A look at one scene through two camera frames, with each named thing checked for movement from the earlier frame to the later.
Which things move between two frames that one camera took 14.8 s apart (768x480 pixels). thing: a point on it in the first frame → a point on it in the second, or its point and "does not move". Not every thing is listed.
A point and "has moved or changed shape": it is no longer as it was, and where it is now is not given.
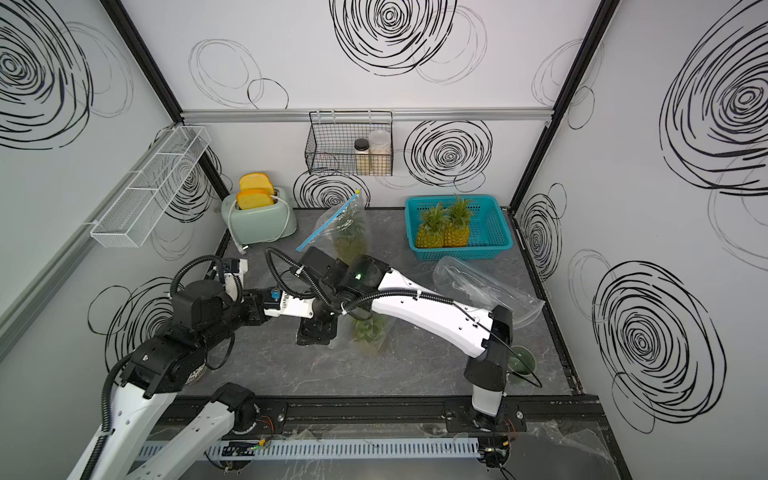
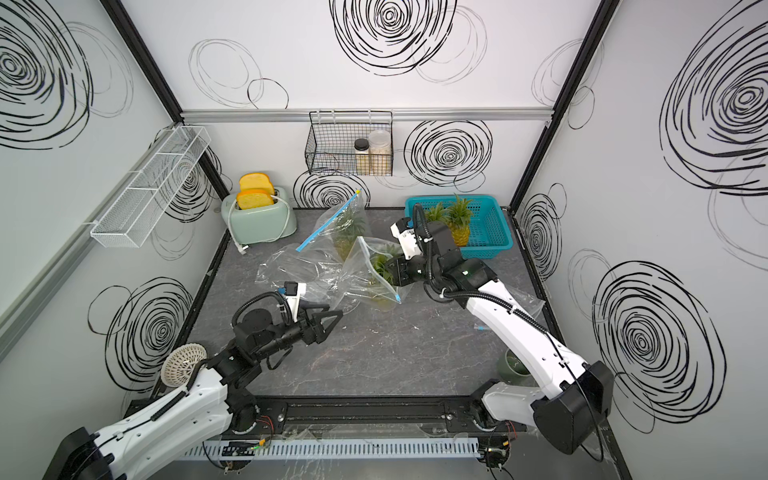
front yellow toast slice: x=254 y=199 does not move
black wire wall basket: x=350 y=143 does not move
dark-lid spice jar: x=361 y=147 does not move
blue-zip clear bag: x=342 y=230 does not move
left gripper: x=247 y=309 → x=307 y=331
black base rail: x=402 y=418 does not move
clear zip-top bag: x=368 y=336 has moved or changed shape
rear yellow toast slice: x=255 y=180 does not move
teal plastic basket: x=490 y=232 does not move
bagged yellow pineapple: x=457 y=226 does not move
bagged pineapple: x=368 y=330 has moved or changed shape
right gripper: x=312 y=330 → x=399 y=271
